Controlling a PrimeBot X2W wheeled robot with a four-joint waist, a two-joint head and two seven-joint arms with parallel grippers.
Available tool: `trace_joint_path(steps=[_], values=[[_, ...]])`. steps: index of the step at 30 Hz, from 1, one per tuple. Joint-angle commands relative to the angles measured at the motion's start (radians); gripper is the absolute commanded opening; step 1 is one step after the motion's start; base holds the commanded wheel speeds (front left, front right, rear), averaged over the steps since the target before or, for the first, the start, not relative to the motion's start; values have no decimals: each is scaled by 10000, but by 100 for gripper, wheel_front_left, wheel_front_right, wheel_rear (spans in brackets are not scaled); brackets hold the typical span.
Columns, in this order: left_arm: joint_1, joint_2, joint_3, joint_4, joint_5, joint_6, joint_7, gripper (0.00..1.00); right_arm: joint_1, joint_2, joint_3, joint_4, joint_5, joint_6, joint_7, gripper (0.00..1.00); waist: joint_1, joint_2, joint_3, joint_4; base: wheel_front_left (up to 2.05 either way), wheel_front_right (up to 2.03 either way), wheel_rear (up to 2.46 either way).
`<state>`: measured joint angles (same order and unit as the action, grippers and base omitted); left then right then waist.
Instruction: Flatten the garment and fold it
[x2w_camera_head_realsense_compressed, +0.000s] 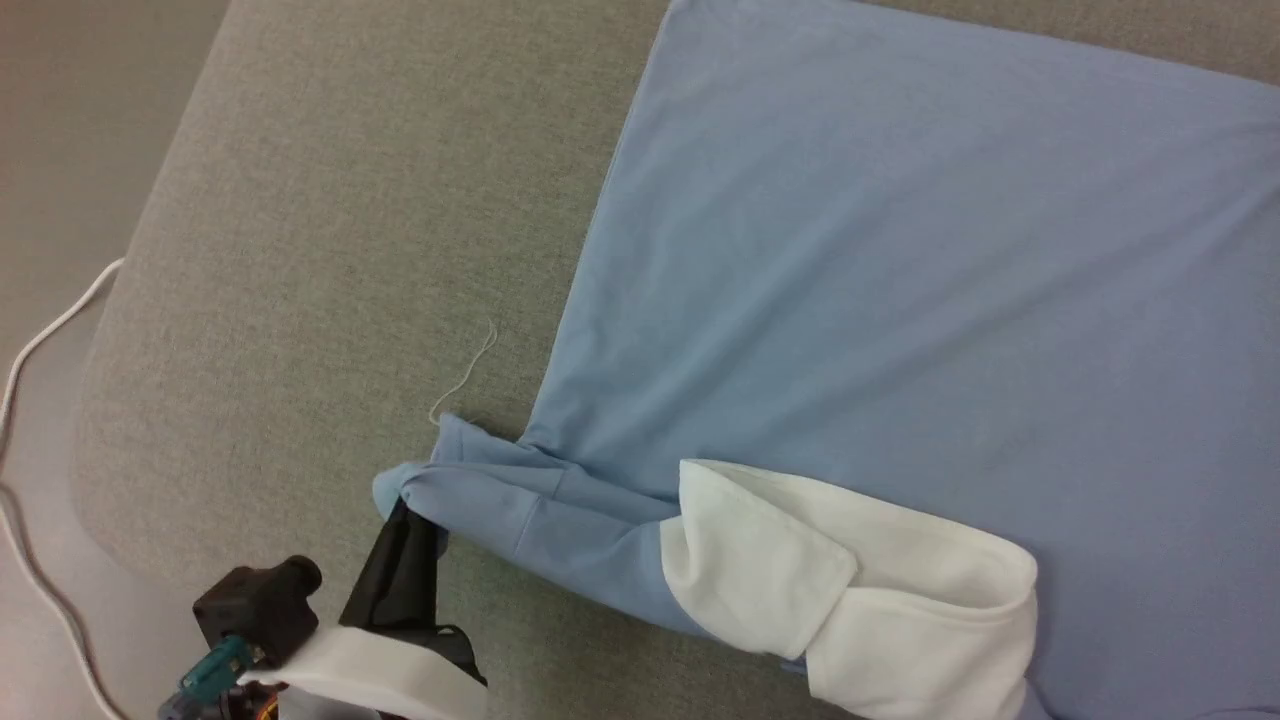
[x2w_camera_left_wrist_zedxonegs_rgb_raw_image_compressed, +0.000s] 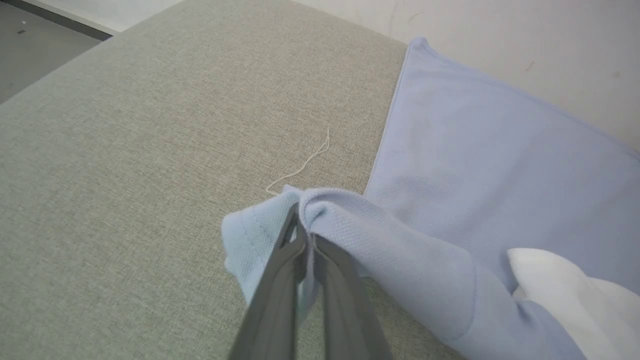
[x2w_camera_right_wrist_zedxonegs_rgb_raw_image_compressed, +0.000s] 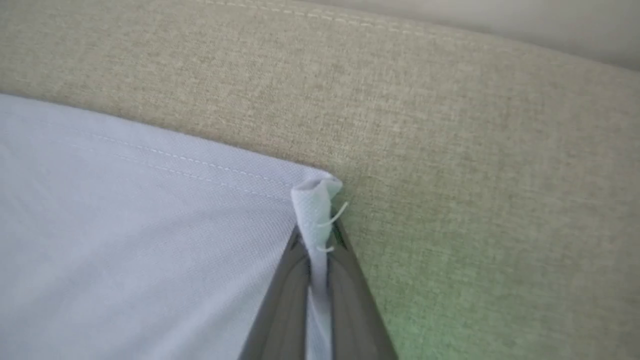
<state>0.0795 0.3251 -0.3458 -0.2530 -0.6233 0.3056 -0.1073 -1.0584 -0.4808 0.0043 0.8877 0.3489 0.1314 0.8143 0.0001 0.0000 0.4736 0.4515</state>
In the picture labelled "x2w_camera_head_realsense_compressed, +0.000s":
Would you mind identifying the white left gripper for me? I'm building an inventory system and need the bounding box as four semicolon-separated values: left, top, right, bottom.
238;500;491;720

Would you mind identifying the light blue white garment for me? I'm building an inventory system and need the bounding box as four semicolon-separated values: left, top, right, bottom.
372;0;1280;720

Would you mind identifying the white loose thread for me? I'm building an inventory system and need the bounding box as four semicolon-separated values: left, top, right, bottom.
428;319;500;427

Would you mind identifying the grey fabric sofa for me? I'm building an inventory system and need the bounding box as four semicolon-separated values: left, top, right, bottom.
70;0;1280;720

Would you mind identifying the teal plug left camera cable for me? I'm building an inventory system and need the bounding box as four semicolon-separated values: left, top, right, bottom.
158;635;257;720

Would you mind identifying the white floor cable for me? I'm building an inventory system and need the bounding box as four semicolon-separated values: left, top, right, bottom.
0;257;128;720

